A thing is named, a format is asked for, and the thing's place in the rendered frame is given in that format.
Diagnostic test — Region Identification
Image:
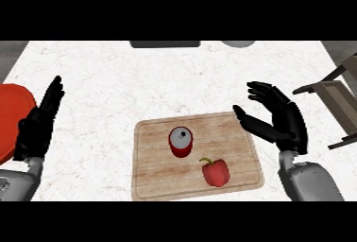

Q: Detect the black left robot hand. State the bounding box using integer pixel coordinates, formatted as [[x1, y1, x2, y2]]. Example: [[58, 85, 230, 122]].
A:
[[12, 75, 66, 163]]

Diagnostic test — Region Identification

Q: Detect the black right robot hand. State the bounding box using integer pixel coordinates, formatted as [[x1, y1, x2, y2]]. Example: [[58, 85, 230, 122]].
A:
[[232, 80, 310, 156]]

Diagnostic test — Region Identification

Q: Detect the wooden cutting board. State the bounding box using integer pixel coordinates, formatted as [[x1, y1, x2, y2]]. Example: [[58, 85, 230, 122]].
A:
[[131, 110, 267, 201]]

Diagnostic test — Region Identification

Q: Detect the red can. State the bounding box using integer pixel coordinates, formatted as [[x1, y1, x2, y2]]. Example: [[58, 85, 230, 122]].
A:
[[167, 126, 195, 159]]

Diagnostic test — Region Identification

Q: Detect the red round object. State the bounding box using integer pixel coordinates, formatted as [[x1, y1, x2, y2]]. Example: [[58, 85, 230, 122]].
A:
[[0, 83, 38, 166]]

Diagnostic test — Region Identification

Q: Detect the red bell pepper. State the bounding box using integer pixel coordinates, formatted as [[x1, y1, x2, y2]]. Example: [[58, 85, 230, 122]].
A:
[[198, 157, 232, 188]]

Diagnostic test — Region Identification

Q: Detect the grey round object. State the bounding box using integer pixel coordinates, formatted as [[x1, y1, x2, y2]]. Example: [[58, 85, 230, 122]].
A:
[[220, 40, 257, 49]]

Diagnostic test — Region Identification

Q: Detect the dark grey flat appliance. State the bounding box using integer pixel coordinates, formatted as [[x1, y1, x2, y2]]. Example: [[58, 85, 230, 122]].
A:
[[128, 40, 202, 49]]

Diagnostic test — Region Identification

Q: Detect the dark tiered wire basket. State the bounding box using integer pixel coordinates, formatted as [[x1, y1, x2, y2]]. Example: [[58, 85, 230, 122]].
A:
[[292, 51, 357, 150]]

